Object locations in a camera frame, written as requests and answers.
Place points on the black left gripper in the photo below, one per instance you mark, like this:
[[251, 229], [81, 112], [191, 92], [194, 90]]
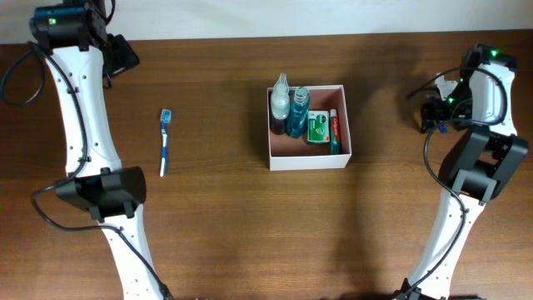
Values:
[[123, 58]]

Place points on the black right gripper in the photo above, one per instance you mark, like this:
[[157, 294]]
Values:
[[430, 115]]

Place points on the blue disposable razor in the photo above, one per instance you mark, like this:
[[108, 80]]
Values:
[[442, 128]]

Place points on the blue and white toothbrush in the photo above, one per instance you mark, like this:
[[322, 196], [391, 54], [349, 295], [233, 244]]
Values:
[[166, 117]]

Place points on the red and green toothpaste tube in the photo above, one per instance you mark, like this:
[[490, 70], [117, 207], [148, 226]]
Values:
[[335, 134]]

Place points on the green soap bar pack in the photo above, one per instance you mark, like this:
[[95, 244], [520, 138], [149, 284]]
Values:
[[318, 131]]

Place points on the teal mouthwash bottle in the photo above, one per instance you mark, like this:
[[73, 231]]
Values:
[[299, 112]]

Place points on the clear foam soap pump bottle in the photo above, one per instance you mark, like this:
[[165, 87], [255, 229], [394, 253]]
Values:
[[279, 105]]

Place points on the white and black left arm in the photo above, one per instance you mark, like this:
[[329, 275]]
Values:
[[83, 58]]

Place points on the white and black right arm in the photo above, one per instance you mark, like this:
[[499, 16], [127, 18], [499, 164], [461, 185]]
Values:
[[476, 169]]

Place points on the white open cardboard box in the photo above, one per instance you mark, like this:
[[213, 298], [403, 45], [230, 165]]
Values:
[[288, 154]]

